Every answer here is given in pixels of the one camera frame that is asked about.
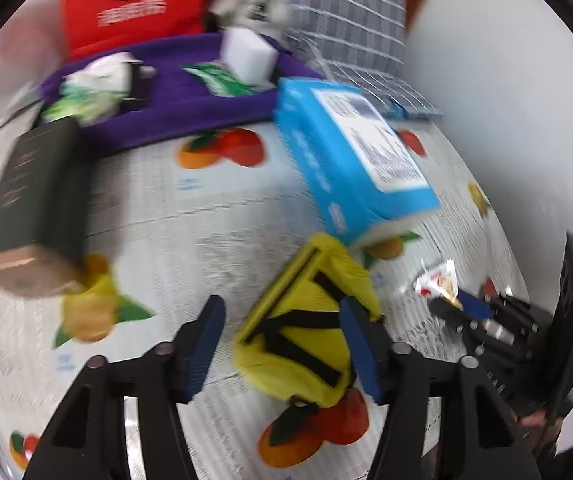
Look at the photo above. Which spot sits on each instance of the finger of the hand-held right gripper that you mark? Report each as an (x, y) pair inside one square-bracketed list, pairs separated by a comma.
[(449, 315), (474, 306)]

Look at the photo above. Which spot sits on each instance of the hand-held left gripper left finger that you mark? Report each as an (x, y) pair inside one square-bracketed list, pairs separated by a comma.
[(206, 345)]

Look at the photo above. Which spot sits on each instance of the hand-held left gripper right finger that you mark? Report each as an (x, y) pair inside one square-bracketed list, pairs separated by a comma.
[(361, 352)]

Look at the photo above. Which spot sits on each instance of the small red white sachet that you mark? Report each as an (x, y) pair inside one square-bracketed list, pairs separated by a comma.
[(436, 280)]

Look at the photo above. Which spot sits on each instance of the green plastic packet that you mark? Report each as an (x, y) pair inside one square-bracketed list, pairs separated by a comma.
[(221, 80)]

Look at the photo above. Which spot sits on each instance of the green wet wipes pack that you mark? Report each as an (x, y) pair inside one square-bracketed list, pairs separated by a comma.
[(79, 105)]

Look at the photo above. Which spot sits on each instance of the white foam block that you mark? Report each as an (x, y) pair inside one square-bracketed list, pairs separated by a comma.
[(249, 55)]

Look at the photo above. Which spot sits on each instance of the fruit printed bed sheet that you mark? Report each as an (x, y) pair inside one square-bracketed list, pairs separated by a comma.
[(191, 220)]

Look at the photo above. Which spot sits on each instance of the blue cardboard box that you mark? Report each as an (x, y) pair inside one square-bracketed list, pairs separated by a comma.
[(351, 160)]

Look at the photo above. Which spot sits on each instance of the blue flat object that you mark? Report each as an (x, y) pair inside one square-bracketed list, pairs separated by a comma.
[(396, 109)]

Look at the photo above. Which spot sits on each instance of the dark green box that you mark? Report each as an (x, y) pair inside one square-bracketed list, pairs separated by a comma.
[(36, 200)]

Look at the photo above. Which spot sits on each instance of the purple tray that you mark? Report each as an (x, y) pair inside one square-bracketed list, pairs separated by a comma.
[(181, 110)]

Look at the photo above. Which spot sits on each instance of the black slim object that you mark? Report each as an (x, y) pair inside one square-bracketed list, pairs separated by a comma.
[(141, 85)]

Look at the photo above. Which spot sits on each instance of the crumpled white tissue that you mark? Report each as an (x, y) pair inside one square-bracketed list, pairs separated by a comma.
[(99, 70)]

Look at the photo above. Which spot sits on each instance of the grey checked pillow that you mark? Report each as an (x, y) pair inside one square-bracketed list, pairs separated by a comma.
[(351, 25)]

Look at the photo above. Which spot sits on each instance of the red paper bag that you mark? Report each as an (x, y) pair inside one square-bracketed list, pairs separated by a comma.
[(131, 5)]

